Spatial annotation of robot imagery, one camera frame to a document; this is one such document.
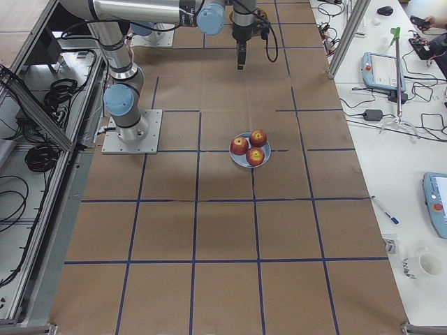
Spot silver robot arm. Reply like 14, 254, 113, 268
61, 1, 256, 83

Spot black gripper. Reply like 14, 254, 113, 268
232, 23, 252, 70

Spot black power adapter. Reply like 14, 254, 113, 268
362, 109, 383, 121

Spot aluminium frame post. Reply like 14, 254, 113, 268
326, 0, 370, 80

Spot person hand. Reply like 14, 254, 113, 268
425, 16, 447, 29

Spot teach pendant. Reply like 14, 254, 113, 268
361, 52, 406, 93
423, 172, 447, 239

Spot woven wicker basket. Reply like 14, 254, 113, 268
229, 8, 268, 37

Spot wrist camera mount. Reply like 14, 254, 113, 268
259, 22, 270, 40

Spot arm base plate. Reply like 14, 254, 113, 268
101, 110, 163, 154
130, 31, 174, 48

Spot black computer mouse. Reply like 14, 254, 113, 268
376, 6, 394, 16

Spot blue white pen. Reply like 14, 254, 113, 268
371, 195, 400, 225

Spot red apple on plate far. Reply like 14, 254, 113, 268
249, 129, 268, 147

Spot teach pendant far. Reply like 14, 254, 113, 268
361, 52, 406, 93

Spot red apple on plate left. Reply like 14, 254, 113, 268
230, 136, 249, 156

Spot teach pendant near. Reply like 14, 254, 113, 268
423, 172, 447, 239

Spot red apple on plate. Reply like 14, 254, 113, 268
230, 136, 249, 156
249, 129, 268, 147
245, 147, 265, 167

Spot red apple on plate near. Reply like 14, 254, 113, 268
245, 147, 265, 167

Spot green tipped grabber stick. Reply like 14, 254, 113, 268
388, 27, 404, 125

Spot black smartphone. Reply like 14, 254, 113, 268
410, 15, 431, 30

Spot white mug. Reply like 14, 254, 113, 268
401, 248, 444, 280

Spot light blue plate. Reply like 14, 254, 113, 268
229, 133, 272, 168

